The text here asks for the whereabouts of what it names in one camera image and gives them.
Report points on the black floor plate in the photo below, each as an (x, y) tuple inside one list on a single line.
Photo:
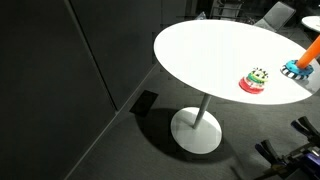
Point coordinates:
[(144, 103)]

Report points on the blue striped rod base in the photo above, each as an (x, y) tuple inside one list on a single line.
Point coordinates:
[(290, 68)]

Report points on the white table pedestal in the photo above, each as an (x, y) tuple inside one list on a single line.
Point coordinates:
[(196, 131)]

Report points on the purple clamp bar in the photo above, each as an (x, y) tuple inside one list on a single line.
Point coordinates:
[(312, 157)]

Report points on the orange toy rod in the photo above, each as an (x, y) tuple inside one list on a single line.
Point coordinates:
[(308, 55)]

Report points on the dark metal frame chair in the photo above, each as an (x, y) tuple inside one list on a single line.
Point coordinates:
[(227, 9)]

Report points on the black spring clamp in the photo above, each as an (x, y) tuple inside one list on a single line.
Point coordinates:
[(267, 151), (305, 126)]

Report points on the grey chair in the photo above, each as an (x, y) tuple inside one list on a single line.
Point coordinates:
[(276, 16)]

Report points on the small white round table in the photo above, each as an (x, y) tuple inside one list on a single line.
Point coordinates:
[(312, 22)]

